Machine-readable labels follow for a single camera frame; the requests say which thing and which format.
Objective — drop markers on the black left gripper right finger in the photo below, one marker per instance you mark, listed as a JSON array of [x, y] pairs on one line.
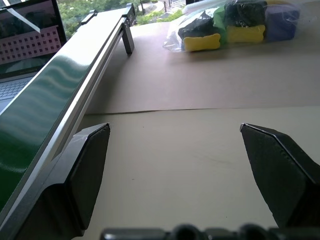
[[280, 170]]

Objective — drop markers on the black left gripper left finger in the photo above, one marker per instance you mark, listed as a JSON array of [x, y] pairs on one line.
[[82, 175]]

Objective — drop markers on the green conveyor belt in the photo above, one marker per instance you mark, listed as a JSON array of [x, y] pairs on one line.
[[32, 112], [95, 70]]

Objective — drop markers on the grey conveyor support leg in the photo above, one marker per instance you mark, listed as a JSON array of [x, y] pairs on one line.
[[128, 37]]

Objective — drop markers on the yellow bone-shaped sponge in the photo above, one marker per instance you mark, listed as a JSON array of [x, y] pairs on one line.
[[245, 33], [201, 43]]

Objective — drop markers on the purple sponge block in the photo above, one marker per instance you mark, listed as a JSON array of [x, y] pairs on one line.
[[281, 22]]

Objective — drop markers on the open laptop computer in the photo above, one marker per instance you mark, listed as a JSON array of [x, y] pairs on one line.
[[22, 37]]

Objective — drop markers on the clear plastic bag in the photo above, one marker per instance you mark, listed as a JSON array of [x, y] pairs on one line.
[[232, 25]]

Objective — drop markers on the black sponge block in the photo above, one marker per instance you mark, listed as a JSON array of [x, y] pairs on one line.
[[246, 12], [197, 26]]

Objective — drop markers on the green sponge block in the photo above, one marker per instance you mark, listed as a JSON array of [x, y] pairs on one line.
[[220, 18]]

